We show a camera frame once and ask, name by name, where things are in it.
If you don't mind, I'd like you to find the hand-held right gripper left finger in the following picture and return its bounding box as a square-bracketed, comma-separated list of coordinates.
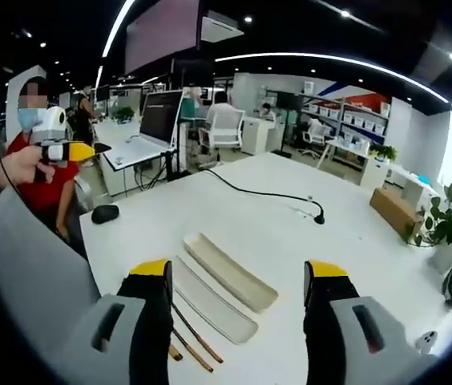
[48, 259, 174, 385]

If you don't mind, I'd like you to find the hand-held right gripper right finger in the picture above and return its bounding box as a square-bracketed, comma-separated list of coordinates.
[302, 259, 432, 385]

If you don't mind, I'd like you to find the brown wooden chopstick utensil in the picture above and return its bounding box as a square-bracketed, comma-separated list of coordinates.
[171, 301, 225, 364]
[172, 327, 215, 374]

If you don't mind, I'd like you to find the beige cutlery case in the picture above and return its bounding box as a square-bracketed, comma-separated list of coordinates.
[183, 232, 280, 314]

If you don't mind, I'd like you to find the person's left hand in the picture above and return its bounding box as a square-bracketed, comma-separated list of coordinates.
[2, 143, 57, 186]

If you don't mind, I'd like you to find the small white device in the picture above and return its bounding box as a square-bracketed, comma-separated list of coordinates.
[417, 330, 438, 357]

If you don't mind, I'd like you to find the white workstation desk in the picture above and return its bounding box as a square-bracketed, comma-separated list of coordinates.
[94, 119, 180, 198]

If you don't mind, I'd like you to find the small green potted plant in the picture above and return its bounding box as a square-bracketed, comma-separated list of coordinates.
[112, 106, 135, 124]
[369, 143, 398, 162]

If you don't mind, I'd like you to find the black computer mouse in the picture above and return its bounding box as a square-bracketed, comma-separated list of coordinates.
[91, 205, 120, 225]

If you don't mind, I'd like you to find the white framed computer monitor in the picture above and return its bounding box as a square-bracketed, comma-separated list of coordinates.
[139, 89, 186, 148]

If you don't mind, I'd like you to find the grey chair back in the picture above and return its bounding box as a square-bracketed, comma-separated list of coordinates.
[0, 186, 103, 364]

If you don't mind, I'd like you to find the white plant pot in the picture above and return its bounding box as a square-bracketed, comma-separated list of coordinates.
[426, 239, 452, 278]

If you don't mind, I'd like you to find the large hanging display screen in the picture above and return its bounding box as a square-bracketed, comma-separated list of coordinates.
[124, 0, 202, 76]

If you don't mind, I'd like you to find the white mesh office chair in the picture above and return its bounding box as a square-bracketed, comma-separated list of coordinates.
[206, 108, 246, 152]

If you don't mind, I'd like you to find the brown cardboard box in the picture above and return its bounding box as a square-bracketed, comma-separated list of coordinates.
[369, 187, 424, 243]

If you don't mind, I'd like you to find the shelf of white storage boxes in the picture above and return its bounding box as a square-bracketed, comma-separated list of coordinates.
[301, 92, 392, 142]

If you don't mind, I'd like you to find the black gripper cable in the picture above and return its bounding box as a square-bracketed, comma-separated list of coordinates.
[0, 131, 34, 197]

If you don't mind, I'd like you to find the bundle of black cables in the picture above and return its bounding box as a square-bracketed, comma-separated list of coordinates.
[132, 154, 173, 192]

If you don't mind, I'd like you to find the black wall monitor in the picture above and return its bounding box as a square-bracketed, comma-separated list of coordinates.
[275, 91, 304, 111]

